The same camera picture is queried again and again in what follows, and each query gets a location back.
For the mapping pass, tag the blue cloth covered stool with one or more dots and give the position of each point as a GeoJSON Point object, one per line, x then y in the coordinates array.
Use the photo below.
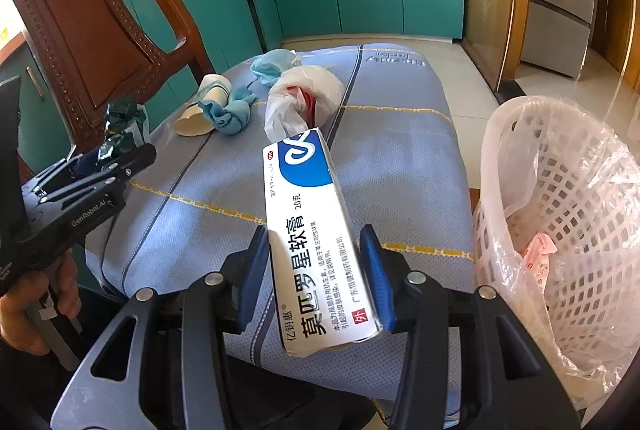
{"type": "Point", "coordinates": [400, 160]}

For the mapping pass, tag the white blue ointment box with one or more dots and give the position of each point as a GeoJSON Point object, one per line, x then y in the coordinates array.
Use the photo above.
{"type": "Point", "coordinates": [310, 230]}

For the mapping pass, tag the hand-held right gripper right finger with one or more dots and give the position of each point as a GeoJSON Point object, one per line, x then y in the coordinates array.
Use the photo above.
{"type": "Point", "coordinates": [377, 280]}

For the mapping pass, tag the dark green wrapper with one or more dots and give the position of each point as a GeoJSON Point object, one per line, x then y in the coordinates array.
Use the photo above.
{"type": "Point", "coordinates": [122, 115]}

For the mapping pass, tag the brown wooden door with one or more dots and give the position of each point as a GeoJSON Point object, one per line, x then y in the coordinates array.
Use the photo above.
{"type": "Point", "coordinates": [615, 20]}

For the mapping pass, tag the crumpled blue cloth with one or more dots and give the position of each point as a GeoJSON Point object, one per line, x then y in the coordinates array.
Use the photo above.
{"type": "Point", "coordinates": [232, 117]}

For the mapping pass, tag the white plastic mesh basket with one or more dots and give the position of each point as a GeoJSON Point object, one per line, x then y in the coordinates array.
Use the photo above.
{"type": "Point", "coordinates": [565, 190]}

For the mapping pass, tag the wood framed glass door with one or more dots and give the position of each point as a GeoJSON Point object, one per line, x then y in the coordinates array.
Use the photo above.
{"type": "Point", "coordinates": [495, 0]}

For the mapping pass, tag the blue face mask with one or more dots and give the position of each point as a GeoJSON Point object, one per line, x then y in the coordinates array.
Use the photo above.
{"type": "Point", "coordinates": [270, 65]}

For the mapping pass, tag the carved dark wooden chair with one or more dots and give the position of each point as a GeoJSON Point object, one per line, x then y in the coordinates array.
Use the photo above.
{"type": "Point", "coordinates": [75, 20]}

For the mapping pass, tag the person's left hand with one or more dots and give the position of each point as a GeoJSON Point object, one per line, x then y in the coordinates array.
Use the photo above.
{"type": "Point", "coordinates": [20, 315]}

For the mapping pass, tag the white plastic bag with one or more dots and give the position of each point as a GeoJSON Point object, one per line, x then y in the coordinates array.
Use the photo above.
{"type": "Point", "coordinates": [320, 85]}

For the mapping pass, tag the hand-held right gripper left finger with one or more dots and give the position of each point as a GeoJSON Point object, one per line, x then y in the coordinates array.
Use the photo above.
{"type": "Point", "coordinates": [252, 275]}

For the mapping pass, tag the white basket with plastic liner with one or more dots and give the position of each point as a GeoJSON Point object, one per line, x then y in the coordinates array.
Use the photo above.
{"type": "Point", "coordinates": [520, 135]}

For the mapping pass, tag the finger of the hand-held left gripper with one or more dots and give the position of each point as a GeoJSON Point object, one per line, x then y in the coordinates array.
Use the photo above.
{"type": "Point", "coordinates": [82, 166]}
{"type": "Point", "coordinates": [132, 162]}

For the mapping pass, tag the white paper cup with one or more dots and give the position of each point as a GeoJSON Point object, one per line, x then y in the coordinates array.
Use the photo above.
{"type": "Point", "coordinates": [212, 90]}

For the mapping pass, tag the pink white printed package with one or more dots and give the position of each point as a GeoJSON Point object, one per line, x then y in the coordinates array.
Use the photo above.
{"type": "Point", "coordinates": [537, 255]}

